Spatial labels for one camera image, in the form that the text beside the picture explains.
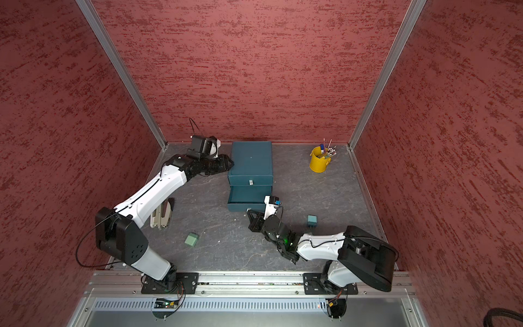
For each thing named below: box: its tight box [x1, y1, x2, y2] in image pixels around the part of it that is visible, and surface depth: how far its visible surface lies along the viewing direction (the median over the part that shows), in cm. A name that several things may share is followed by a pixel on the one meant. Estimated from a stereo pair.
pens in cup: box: [320, 137, 338, 159], surface depth 105 cm
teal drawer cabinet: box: [227, 141, 274, 212], surface depth 86 cm
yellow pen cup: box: [309, 145, 331, 174], surface depth 106 cm
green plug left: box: [183, 232, 199, 247], surface depth 85 cm
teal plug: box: [307, 214, 319, 229], surface depth 91 cm
